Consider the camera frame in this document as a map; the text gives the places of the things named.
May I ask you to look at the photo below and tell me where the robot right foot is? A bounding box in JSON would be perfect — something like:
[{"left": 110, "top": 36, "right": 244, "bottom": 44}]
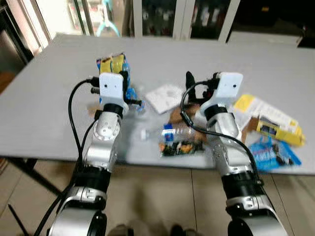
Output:
[{"left": 169, "top": 224, "right": 198, "bottom": 236}]

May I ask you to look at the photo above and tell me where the yellow blue snack bag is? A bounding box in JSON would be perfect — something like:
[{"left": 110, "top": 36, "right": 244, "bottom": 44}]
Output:
[{"left": 96, "top": 53, "right": 144, "bottom": 113}]

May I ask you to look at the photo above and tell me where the white paper napkin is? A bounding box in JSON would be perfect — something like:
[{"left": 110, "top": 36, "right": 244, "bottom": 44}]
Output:
[{"left": 146, "top": 84, "right": 186, "bottom": 115}]

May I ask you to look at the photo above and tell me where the brown cardboard piece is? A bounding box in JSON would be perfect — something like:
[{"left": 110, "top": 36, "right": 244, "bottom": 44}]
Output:
[{"left": 169, "top": 105, "right": 207, "bottom": 131}]

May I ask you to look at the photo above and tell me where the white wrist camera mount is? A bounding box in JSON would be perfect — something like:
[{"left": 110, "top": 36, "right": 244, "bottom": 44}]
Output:
[
  {"left": 98, "top": 72, "right": 130, "bottom": 117},
  {"left": 199, "top": 72, "right": 245, "bottom": 117}
]

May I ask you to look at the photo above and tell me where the clear plastic bottle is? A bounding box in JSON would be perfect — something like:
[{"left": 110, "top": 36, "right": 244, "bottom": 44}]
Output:
[{"left": 140, "top": 125, "right": 208, "bottom": 144}]

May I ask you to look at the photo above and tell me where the dark orange snack wrapper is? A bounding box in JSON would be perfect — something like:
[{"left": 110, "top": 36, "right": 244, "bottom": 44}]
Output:
[{"left": 158, "top": 140, "right": 205, "bottom": 158}]

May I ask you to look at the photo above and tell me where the pale grey chair back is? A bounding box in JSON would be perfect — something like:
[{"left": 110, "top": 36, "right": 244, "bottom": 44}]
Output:
[{"left": 228, "top": 30, "right": 304, "bottom": 48}]

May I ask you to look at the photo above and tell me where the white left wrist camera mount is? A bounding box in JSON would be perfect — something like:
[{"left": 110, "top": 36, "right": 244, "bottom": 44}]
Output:
[{"left": 98, "top": 72, "right": 130, "bottom": 117}]

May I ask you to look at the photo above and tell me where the black table leg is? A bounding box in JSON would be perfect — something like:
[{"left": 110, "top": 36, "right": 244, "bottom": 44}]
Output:
[{"left": 7, "top": 157, "right": 63, "bottom": 196}]

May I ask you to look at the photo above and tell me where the thin black rod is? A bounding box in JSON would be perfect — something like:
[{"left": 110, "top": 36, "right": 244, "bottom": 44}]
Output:
[{"left": 7, "top": 204, "right": 31, "bottom": 236}]

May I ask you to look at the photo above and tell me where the blue plastic wrapper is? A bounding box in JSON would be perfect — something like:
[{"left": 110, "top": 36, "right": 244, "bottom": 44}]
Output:
[{"left": 247, "top": 136, "right": 302, "bottom": 172}]

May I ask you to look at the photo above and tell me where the glass door cabinet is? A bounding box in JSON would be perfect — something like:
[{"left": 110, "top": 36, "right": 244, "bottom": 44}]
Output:
[{"left": 0, "top": 0, "right": 315, "bottom": 50}]

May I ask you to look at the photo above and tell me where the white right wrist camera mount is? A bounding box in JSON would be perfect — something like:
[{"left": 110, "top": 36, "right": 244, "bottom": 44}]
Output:
[{"left": 199, "top": 72, "right": 245, "bottom": 117}]

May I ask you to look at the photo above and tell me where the yellow carton box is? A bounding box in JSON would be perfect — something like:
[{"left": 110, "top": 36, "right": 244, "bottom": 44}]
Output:
[{"left": 255, "top": 117, "right": 306, "bottom": 148}]

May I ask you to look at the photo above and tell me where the white yellow paper sheet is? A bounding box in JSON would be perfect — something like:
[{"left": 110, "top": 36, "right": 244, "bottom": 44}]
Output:
[{"left": 232, "top": 94, "right": 299, "bottom": 133}]

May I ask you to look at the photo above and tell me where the grey table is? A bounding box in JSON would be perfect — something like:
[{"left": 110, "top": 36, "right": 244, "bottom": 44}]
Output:
[{"left": 0, "top": 33, "right": 315, "bottom": 176}]

